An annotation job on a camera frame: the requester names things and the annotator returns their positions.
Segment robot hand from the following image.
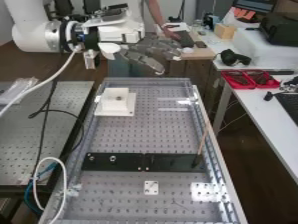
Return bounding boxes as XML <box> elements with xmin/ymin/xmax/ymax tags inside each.
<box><xmin>83</xmin><ymin>6</ymin><xmax>184</xmax><ymax>77</ymax></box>

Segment person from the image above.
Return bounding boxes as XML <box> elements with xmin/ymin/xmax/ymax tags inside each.
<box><xmin>132</xmin><ymin>0</ymin><xmax>186</xmax><ymax>40</ymax></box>

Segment clear box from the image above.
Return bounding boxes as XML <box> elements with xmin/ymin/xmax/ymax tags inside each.
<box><xmin>39</xmin><ymin>76</ymin><xmax>250</xmax><ymax>224</ymax></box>

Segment wooden desk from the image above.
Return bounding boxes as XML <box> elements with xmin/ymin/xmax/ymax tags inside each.
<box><xmin>160</xmin><ymin>21</ymin><xmax>218</xmax><ymax>79</ymax></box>

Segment small white box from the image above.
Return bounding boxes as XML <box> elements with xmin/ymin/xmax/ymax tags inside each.
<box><xmin>93</xmin><ymin>86</ymin><xmax>139</xmax><ymax>118</ymax></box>

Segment small cardboard box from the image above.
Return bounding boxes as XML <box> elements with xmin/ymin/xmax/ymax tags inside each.
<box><xmin>214</xmin><ymin>22</ymin><xmax>238</xmax><ymax>41</ymax></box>

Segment black headphones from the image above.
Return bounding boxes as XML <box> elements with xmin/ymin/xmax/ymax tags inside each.
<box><xmin>220</xmin><ymin>48</ymin><xmax>253</xmax><ymax>67</ymax></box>

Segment red tray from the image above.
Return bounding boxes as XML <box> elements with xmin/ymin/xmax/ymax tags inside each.
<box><xmin>246</xmin><ymin>68</ymin><xmax>282</xmax><ymax>89</ymax></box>
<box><xmin>221</xmin><ymin>69</ymin><xmax>258</xmax><ymax>90</ymax></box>

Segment black bag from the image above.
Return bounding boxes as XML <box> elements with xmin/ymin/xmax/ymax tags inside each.
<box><xmin>258</xmin><ymin>12</ymin><xmax>298</xmax><ymax>47</ymax></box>

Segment thin stick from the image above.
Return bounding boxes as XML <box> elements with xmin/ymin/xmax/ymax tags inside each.
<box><xmin>190</xmin><ymin>120</ymin><xmax>210</xmax><ymax>168</ymax></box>

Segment white desk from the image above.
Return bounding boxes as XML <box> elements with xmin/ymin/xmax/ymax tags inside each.
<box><xmin>212</xmin><ymin>13</ymin><xmax>298</xmax><ymax>186</ymax></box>

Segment black plate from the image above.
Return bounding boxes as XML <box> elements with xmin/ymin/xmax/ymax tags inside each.
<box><xmin>83</xmin><ymin>152</ymin><xmax>208</xmax><ymax>174</ymax></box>

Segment small white square plate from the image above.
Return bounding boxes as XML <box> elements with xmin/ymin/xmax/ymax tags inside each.
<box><xmin>142</xmin><ymin>180</ymin><xmax>160</xmax><ymax>195</ymax></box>

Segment small white bracket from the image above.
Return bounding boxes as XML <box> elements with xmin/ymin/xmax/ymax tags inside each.
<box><xmin>83</xmin><ymin>48</ymin><xmax>101</xmax><ymax>71</ymax></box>

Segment white cable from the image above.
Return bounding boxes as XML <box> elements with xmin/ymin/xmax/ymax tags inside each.
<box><xmin>32</xmin><ymin>156</ymin><xmax>69</xmax><ymax>224</ymax></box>
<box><xmin>0</xmin><ymin>44</ymin><xmax>84</xmax><ymax>117</ymax></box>

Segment black cable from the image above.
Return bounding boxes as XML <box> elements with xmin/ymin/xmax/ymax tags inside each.
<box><xmin>27</xmin><ymin>79</ymin><xmax>87</xmax><ymax>176</ymax></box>

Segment blue cable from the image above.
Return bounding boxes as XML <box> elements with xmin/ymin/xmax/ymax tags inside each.
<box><xmin>23</xmin><ymin>162</ymin><xmax>60</xmax><ymax>212</ymax></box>

